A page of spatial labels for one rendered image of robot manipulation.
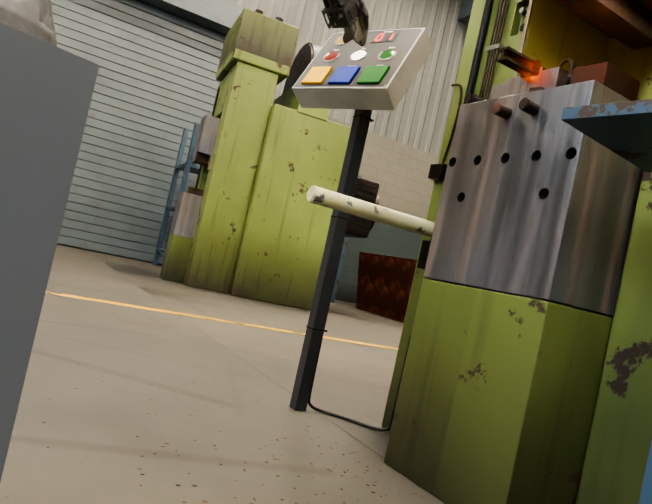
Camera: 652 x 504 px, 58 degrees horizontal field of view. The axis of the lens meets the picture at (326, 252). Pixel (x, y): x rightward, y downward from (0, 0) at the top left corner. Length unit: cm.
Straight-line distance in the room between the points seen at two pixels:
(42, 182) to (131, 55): 857
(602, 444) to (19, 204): 115
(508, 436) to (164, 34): 863
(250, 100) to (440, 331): 498
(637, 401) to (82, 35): 859
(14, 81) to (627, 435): 120
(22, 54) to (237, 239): 540
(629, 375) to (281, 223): 497
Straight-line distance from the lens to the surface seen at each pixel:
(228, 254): 602
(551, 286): 123
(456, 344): 138
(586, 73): 142
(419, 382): 146
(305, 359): 182
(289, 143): 612
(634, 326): 136
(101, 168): 896
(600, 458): 139
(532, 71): 150
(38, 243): 71
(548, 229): 126
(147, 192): 904
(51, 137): 70
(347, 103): 180
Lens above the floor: 43
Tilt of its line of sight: 2 degrees up
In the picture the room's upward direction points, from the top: 13 degrees clockwise
